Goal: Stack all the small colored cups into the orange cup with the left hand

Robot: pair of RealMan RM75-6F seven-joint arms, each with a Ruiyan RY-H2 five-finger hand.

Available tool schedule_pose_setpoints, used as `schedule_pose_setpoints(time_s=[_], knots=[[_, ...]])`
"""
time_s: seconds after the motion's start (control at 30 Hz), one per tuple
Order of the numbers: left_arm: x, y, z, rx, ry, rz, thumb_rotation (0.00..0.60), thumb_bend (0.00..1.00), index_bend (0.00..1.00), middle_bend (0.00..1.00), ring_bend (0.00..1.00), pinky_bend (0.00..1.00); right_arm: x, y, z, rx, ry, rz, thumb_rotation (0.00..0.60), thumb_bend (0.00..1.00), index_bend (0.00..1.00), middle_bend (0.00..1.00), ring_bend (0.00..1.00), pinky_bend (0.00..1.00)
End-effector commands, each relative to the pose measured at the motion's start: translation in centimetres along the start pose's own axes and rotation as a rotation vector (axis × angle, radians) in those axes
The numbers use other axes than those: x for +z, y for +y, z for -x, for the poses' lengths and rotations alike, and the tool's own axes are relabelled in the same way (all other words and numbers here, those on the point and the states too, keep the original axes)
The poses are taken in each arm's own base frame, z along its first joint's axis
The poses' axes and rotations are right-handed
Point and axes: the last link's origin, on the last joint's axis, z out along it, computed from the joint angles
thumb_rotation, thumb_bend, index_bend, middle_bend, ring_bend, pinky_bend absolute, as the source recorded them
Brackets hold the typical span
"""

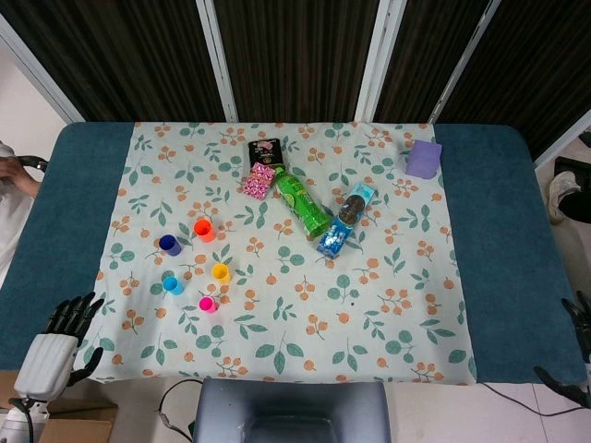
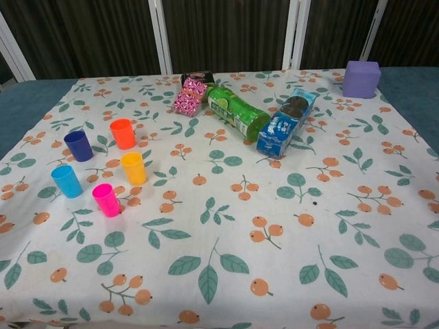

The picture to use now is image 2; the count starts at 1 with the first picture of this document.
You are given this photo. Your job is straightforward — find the light blue plastic cup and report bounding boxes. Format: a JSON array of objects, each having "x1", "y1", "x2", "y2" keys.
[{"x1": 50, "y1": 164, "x2": 84, "y2": 199}]

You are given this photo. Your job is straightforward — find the pink patterned box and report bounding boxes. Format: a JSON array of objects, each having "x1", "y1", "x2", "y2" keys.
[{"x1": 172, "y1": 77, "x2": 209, "y2": 118}]

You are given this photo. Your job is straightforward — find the yellow plastic cup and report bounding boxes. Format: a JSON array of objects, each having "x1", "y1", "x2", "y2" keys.
[{"x1": 120, "y1": 151, "x2": 148, "y2": 185}]

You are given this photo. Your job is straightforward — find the purple foam cube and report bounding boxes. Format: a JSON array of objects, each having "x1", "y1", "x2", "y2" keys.
[{"x1": 342, "y1": 60, "x2": 382, "y2": 101}]

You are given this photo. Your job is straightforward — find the dark blue plastic cup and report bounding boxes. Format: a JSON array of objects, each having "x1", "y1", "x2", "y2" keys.
[{"x1": 63, "y1": 130, "x2": 95, "y2": 163}]

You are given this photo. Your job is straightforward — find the teal table cover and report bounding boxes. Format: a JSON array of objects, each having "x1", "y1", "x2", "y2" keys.
[{"x1": 0, "y1": 66, "x2": 439, "y2": 162}]

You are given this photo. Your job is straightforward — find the dark folding screen panel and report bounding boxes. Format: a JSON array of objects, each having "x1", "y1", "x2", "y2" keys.
[
  {"x1": 156, "y1": 0, "x2": 300, "y2": 75},
  {"x1": 290, "y1": 0, "x2": 389, "y2": 71},
  {"x1": 0, "y1": 0, "x2": 166, "y2": 82},
  {"x1": 359, "y1": 0, "x2": 439, "y2": 69}
]

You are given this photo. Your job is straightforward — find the floral white tablecloth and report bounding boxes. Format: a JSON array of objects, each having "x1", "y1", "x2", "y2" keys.
[{"x1": 0, "y1": 68, "x2": 439, "y2": 329}]

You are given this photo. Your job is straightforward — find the pink plastic cup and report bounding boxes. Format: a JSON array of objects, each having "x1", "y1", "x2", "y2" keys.
[{"x1": 91, "y1": 183, "x2": 121, "y2": 218}]

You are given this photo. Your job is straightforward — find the orange plastic cup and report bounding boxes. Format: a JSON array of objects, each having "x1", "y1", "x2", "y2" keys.
[{"x1": 109, "y1": 119, "x2": 136, "y2": 150}]

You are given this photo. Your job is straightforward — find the black snack packet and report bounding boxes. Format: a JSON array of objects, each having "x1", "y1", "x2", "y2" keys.
[{"x1": 180, "y1": 70, "x2": 215, "y2": 93}]

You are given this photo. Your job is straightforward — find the green drink bottle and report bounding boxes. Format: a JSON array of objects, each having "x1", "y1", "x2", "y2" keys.
[{"x1": 205, "y1": 85, "x2": 272, "y2": 144}]

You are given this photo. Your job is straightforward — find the blue cookie package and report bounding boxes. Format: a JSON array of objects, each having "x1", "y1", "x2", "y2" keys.
[{"x1": 256, "y1": 87, "x2": 316, "y2": 160}]

